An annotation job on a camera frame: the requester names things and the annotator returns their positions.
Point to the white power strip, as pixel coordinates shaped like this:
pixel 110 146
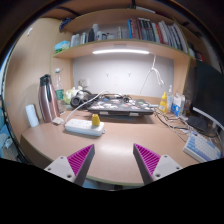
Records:
pixel 84 127

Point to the blue white carton box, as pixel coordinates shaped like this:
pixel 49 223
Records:
pixel 178 104

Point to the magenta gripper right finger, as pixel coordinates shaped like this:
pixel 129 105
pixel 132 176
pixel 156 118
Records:
pixel 152 166

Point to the teal tissue box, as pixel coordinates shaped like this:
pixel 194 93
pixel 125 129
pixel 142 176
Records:
pixel 62 46

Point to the black laptop with stickers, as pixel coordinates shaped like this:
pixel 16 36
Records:
pixel 120 107

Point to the clear sanitizer bottle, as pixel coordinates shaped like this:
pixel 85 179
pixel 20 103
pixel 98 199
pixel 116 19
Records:
pixel 169 98

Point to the black computer monitor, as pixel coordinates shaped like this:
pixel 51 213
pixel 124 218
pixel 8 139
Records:
pixel 208 95

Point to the clear plastic water bottle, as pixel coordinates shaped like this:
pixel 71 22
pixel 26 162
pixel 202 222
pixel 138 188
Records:
pixel 59 90

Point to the wooden wall shelf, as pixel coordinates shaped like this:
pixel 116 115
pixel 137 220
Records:
pixel 110 14

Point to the yellow glue bottle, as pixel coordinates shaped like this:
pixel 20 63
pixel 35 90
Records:
pixel 163 103

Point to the black headphones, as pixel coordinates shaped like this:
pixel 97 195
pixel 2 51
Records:
pixel 82 99

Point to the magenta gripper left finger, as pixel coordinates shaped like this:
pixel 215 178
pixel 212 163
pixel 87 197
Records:
pixel 73 168

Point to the white paper roll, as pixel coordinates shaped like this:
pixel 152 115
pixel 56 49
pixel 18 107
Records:
pixel 31 114

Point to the white LED light bar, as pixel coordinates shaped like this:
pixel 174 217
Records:
pixel 105 51

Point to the row of books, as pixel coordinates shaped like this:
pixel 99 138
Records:
pixel 144 29

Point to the white and blue keyboard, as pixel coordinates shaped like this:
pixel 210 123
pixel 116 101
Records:
pixel 201 149

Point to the yellow charger plug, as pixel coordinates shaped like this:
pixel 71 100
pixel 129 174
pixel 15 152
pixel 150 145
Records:
pixel 95 120

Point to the maroon thermos flask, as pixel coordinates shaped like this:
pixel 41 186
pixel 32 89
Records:
pixel 47 99

